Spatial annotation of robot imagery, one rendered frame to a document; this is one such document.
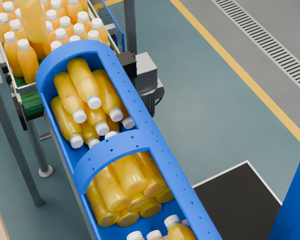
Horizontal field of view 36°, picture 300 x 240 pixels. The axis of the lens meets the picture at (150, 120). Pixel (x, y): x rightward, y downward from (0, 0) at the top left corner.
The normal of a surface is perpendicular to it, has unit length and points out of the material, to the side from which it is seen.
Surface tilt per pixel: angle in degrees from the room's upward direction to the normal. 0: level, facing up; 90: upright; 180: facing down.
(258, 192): 0
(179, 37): 0
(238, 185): 0
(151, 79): 90
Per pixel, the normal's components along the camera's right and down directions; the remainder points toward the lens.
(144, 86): 0.40, 0.70
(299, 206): -0.93, 0.29
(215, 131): -0.01, -0.63
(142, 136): 0.37, -0.71
